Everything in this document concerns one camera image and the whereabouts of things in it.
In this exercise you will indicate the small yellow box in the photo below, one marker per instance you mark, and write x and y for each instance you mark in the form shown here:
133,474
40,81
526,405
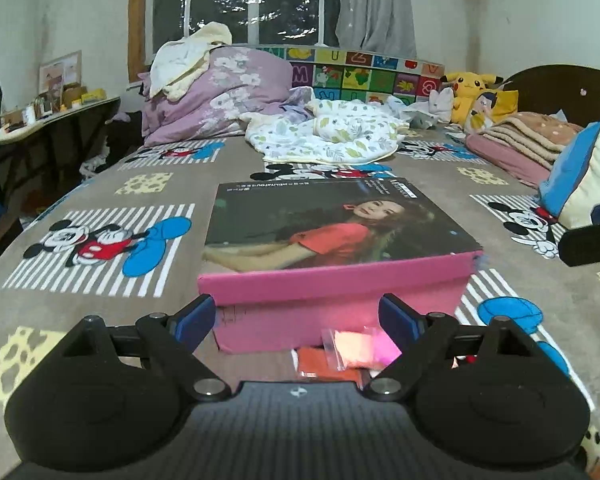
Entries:
94,95

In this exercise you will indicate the white leaf print blanket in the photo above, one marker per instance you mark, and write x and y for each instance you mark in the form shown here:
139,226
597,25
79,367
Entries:
330,135

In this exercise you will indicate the peach clay bag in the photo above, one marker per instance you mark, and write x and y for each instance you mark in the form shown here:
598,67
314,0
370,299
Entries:
350,350

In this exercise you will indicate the purple floral quilt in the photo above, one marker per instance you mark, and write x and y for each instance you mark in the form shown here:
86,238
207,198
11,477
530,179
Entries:
230,90

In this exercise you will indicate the dark wooden headboard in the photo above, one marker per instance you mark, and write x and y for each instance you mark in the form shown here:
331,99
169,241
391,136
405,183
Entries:
565,90

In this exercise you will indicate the brown dotted fleece blanket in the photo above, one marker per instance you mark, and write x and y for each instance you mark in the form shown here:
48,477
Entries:
535,132

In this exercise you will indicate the orange clay bag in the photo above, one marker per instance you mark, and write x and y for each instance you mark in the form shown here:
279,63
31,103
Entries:
320,362

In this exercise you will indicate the white metal tube rack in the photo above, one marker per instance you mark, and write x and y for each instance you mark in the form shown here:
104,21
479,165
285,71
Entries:
252,5

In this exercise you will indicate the yellow cartoon character pillow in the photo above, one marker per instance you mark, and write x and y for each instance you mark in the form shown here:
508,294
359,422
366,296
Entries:
495,107

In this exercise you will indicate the pink cardboard box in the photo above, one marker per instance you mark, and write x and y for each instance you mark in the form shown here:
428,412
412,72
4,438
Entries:
290,325

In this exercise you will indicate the blue and cream pillow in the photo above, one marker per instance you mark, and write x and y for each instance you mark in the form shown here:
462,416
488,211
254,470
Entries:
585,170

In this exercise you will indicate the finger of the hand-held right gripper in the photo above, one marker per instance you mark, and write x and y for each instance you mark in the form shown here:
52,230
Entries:
590,245

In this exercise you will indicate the white bunny plush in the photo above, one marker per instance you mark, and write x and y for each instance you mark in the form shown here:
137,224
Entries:
441,105

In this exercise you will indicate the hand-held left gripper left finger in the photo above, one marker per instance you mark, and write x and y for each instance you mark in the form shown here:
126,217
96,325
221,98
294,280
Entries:
195,321

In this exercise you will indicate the yellow mouse plush toy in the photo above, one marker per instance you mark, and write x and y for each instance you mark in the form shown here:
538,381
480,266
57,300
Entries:
467,87

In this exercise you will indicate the pink box lid with photo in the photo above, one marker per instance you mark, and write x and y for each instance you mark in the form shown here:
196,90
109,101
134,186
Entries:
330,230

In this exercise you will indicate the dark side desk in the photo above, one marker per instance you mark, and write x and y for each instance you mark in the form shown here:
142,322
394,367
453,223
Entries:
45,135

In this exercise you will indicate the framed picture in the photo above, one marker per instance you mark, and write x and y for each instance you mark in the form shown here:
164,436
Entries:
60,72

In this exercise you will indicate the grey curtain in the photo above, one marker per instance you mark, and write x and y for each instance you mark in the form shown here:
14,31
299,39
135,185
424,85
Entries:
375,5

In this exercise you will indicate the magenta clay bag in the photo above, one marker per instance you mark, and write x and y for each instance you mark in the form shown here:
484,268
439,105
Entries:
387,347

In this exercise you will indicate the colourful alphabet play mat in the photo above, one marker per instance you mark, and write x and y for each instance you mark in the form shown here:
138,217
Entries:
370,77

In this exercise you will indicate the wooden window frame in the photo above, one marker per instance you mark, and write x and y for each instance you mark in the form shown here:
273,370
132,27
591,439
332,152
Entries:
137,20

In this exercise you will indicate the cream yellow cloth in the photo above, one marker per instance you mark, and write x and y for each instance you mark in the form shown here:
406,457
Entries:
180,60

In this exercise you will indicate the pink folded blanket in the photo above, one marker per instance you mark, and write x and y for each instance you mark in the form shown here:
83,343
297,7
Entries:
510,160

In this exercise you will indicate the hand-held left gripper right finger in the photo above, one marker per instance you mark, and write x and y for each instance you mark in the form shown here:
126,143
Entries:
395,322

